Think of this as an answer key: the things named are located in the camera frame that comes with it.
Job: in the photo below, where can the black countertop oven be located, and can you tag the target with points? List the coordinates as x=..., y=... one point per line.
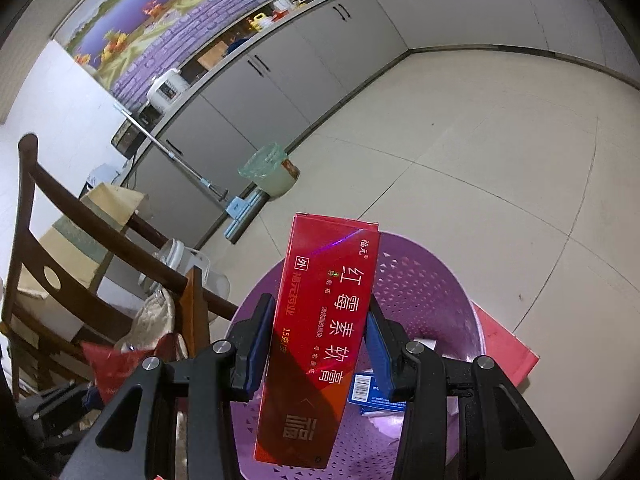
x=125, y=140

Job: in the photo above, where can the brown wooden chair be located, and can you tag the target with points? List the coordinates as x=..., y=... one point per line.
x=197, y=310

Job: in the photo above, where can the green patterned cardboard box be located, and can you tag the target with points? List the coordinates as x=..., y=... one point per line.
x=75, y=245

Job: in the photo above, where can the white rice cooker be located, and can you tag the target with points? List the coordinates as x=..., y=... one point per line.
x=165, y=92

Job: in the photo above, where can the yellow bottle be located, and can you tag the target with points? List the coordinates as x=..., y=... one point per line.
x=259, y=22

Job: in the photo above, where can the blue tissue packet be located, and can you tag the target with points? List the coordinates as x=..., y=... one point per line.
x=365, y=390

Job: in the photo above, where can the red foil bag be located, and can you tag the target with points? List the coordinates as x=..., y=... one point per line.
x=115, y=367

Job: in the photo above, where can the white plastic bucket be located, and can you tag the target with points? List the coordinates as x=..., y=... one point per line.
x=210, y=280

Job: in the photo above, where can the purple perforated plastic basket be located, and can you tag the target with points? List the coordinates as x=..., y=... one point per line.
x=430, y=305

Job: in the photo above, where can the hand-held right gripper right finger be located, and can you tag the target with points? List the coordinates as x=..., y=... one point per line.
x=380, y=355

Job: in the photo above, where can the flower field wall poster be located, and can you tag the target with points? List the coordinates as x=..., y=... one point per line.
x=150, y=35

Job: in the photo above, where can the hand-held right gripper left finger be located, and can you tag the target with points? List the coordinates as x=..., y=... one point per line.
x=260, y=345

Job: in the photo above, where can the beige quilted chair cushion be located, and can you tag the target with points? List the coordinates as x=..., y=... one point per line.
x=150, y=315

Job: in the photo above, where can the plain cardboard box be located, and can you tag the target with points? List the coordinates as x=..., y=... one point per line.
x=110, y=202

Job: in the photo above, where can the grey kitchen cabinets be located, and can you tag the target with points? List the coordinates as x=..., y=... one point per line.
x=310, y=60

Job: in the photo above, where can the green lined trash bin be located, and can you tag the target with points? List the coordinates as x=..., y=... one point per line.
x=272, y=180

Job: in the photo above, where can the red cardboard box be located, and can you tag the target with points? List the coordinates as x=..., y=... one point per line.
x=320, y=320

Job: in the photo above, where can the flat mop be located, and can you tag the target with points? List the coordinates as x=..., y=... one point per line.
x=240, y=215

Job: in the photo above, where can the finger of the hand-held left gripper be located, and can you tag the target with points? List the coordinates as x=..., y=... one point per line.
x=55, y=407

